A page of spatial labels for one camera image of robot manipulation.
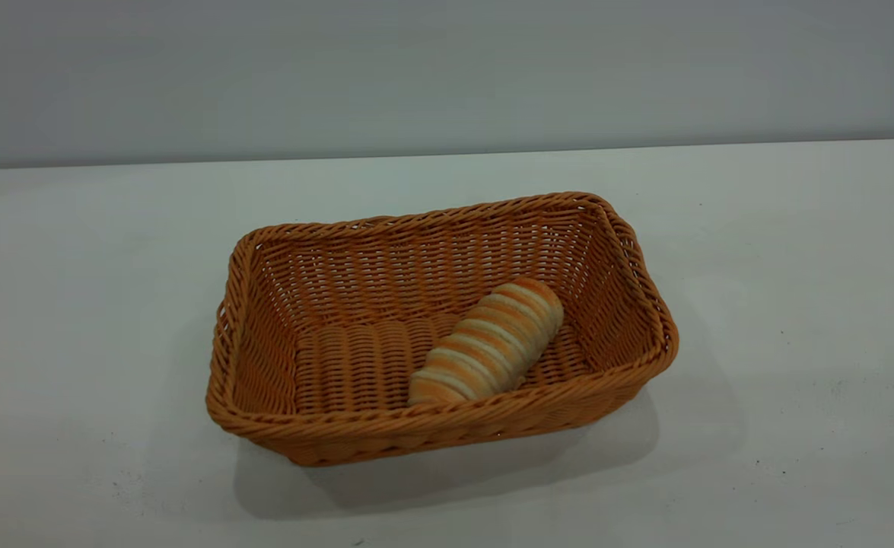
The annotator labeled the striped orange bread roll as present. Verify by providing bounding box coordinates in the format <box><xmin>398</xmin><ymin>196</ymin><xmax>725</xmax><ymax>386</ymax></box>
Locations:
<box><xmin>407</xmin><ymin>277</ymin><xmax>566</xmax><ymax>406</ymax></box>

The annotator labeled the orange woven wicker basket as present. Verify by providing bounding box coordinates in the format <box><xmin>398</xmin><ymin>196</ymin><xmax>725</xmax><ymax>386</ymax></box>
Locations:
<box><xmin>205</xmin><ymin>190</ymin><xmax>679</xmax><ymax>467</ymax></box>

